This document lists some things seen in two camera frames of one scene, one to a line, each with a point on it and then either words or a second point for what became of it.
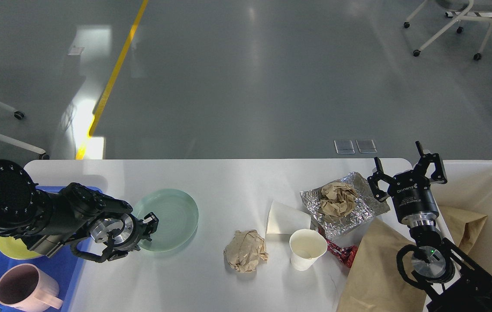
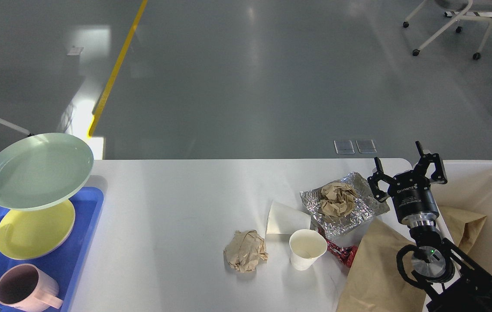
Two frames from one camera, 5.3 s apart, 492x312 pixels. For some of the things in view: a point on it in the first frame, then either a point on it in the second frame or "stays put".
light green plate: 178,214 -> 38,170
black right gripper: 412,192 stays put
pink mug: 25,287 stays put
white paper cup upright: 305,246 stays put
